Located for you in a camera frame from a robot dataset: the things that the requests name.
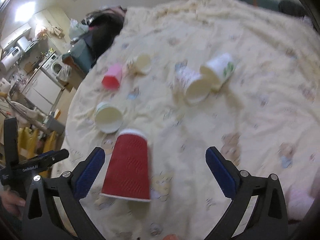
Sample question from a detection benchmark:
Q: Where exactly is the red ripple paper cup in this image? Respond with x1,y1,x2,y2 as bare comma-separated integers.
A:
100,128,151,202

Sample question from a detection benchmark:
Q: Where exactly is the green striped white paper cup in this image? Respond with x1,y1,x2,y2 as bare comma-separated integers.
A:
94,102,123,134

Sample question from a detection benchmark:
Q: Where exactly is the pink red paper cup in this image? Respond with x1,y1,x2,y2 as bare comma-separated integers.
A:
101,63,123,90

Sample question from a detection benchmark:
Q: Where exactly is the cream patterned paper cup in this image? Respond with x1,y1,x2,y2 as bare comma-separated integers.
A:
126,53,151,75

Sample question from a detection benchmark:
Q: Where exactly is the white purple print paper cup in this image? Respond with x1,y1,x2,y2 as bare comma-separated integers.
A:
175,67,211,105

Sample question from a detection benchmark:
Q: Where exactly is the white green leaf paper cup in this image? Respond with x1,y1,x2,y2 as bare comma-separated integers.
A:
200,53,236,92

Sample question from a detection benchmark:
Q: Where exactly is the left hand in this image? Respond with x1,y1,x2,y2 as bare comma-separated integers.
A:
1,190,25,219

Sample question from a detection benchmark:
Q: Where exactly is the right hand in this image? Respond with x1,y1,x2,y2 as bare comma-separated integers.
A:
163,234,180,240

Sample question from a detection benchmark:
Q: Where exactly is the yellow wooden rack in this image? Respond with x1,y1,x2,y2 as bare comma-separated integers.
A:
17,127,60,178

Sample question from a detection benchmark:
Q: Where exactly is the pink patterned cloth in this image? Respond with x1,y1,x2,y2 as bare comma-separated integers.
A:
285,179,319,221

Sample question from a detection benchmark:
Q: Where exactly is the white cabinet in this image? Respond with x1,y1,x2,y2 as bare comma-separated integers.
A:
22,70,61,114

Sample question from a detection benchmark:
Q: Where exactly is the white washing machine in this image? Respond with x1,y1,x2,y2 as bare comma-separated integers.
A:
41,53,62,80

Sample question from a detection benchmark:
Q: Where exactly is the teal storage box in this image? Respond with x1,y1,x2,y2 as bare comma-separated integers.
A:
61,39,95,75

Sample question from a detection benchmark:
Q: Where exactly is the black clothes pile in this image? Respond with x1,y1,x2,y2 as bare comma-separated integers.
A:
84,6,127,60

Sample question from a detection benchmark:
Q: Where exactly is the cream cartoon bed sheet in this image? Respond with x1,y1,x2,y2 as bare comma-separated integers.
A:
53,0,319,239

